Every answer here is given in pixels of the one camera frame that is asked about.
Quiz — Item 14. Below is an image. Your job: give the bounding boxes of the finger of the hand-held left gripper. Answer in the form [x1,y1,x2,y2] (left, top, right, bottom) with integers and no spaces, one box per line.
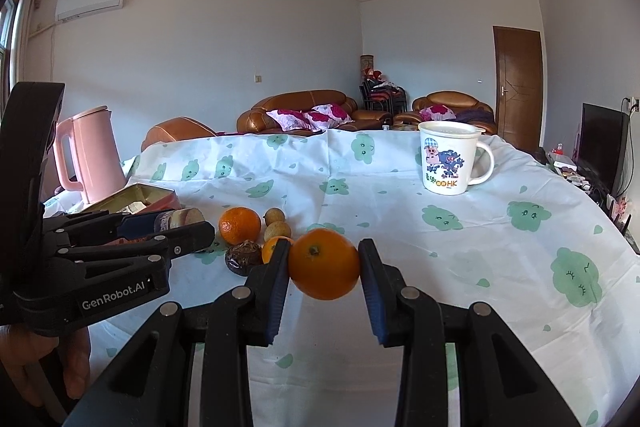
[44,211,157,242]
[55,221,217,275]

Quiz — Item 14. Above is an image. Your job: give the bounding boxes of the short brown leather sofa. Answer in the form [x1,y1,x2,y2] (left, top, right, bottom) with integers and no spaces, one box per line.
[395,91,498,135]

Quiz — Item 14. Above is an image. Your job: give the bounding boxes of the small labelled jar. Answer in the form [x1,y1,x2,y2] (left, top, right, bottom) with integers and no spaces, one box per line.
[154,207,207,233]

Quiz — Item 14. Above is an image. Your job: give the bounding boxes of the brown leather armchair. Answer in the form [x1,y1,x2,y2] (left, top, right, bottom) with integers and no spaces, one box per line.
[141,117,218,152]

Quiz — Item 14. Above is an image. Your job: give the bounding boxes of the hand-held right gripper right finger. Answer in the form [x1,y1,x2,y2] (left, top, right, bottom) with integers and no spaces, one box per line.
[357,238,583,427]

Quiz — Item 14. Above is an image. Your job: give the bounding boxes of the stacked dark chairs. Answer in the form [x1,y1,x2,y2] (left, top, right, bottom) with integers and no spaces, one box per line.
[359,77,407,115]

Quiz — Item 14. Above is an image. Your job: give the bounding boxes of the window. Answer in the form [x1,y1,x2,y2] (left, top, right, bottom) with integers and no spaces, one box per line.
[0,0,21,98]

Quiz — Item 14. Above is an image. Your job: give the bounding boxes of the white cartoon mug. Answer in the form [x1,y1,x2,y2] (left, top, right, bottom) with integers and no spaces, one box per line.
[417,121,496,196]

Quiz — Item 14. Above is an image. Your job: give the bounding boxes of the small orange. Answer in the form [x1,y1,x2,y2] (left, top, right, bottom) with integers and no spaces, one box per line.
[261,236,296,265]
[218,206,263,246]

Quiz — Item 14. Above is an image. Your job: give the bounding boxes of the rectangular tin box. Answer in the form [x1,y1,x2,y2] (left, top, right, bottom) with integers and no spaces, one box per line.
[75,184,178,215]

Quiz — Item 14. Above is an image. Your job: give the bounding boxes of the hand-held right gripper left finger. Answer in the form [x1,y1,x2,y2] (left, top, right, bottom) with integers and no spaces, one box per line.
[62,238,292,427]

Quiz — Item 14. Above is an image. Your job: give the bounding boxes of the white magenta floral pillow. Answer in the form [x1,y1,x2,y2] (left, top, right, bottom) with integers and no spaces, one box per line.
[419,104,457,122]
[305,103,355,130]
[266,108,313,132]

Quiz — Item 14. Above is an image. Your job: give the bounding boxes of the white green-cloud tablecloth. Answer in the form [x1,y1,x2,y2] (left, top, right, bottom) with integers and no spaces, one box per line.
[42,127,640,427]

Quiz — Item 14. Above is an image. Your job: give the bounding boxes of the person's left hand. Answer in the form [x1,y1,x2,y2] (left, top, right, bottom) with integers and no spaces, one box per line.
[0,324,93,408]

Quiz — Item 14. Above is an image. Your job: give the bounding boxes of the black television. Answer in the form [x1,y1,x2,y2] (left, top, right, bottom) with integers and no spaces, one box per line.
[575,103,631,198]

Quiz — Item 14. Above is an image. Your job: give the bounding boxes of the brown wooden door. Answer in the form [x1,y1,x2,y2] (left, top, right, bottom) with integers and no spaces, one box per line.
[492,26,544,150]

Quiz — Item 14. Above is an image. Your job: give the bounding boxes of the large orange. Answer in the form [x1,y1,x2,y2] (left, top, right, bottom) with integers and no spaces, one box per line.
[287,228,362,301]

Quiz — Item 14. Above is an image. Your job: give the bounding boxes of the pink electric kettle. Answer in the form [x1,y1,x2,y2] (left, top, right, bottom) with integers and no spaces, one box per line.
[52,106,128,206]

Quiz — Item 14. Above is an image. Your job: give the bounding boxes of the cluttered television stand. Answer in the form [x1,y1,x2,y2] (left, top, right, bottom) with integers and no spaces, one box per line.
[542,147,640,253]

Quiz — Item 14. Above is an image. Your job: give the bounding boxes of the white air conditioner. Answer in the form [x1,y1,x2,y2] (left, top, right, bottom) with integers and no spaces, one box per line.
[55,0,126,22]

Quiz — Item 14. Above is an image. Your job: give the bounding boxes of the purple blanket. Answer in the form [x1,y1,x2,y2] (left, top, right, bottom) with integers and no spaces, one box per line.
[452,108,495,125]

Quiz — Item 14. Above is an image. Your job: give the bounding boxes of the long brown leather sofa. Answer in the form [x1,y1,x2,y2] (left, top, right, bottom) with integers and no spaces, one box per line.
[236,90,393,136]

